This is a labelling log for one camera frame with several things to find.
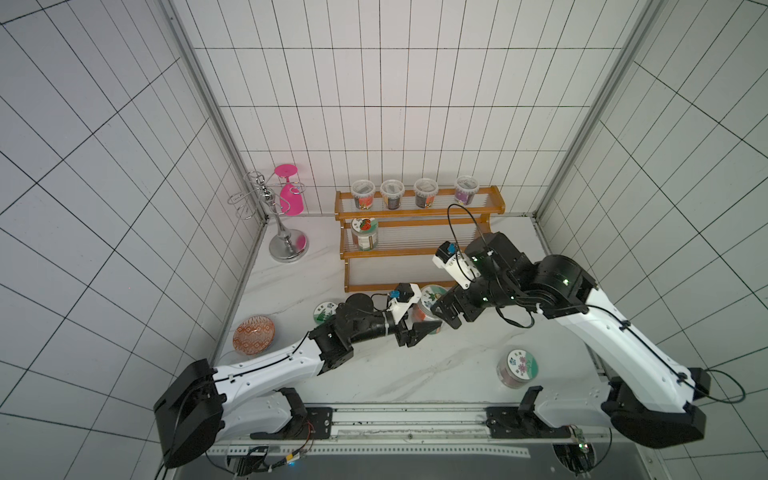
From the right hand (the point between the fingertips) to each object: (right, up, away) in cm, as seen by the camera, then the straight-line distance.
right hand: (437, 298), depth 63 cm
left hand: (-1, -5, +6) cm, 8 cm away
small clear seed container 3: (0, +26, +17) cm, 31 cm away
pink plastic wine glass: (-44, +27, +36) cm, 63 cm away
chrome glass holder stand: (-48, +25, +27) cm, 60 cm away
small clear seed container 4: (+11, +27, +17) cm, 34 cm away
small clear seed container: (-9, +26, +17) cm, 32 cm away
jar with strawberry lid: (-17, +15, +22) cm, 32 cm away
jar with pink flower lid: (+22, -20, +11) cm, 32 cm away
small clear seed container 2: (-17, +26, +17) cm, 35 cm away
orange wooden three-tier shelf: (-10, +14, +25) cm, 30 cm away
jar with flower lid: (-3, -3, 0) cm, 4 cm away
